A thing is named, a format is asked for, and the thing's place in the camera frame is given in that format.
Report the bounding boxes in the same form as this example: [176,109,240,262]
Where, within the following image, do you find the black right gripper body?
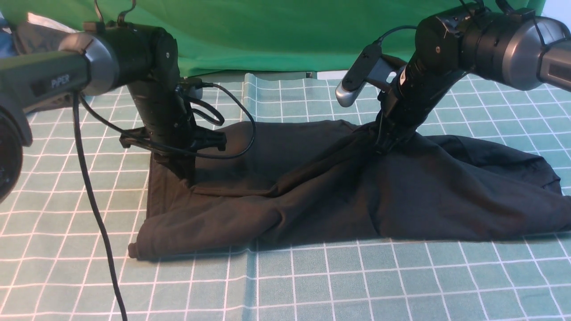
[374,49,466,154]

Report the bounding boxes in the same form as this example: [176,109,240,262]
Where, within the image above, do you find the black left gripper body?
[120,82,227,184]

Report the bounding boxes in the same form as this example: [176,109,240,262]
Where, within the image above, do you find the dark gray long-sleeve top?
[128,120,571,260]

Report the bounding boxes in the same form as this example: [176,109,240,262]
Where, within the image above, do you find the gray left robot arm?
[1,22,227,200]

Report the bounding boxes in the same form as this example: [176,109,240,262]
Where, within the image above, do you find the gray right robot arm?
[375,0,571,154]

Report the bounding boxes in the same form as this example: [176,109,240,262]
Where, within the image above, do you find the green backdrop cloth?
[0,0,546,78]

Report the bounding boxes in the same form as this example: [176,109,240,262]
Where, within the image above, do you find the crumpled dark gray shirt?
[12,22,69,55]

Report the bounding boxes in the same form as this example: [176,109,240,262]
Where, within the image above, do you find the white cloth behind pile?
[27,12,78,33]

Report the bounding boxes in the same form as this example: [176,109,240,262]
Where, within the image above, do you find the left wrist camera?
[177,77,205,100]

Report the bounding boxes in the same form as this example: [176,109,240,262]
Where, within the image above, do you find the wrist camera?
[177,77,205,100]
[335,42,406,107]

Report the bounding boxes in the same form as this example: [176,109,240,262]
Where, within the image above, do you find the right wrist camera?
[335,42,406,107]

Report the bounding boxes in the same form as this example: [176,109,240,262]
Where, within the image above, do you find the black left camera cable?
[71,82,257,321]

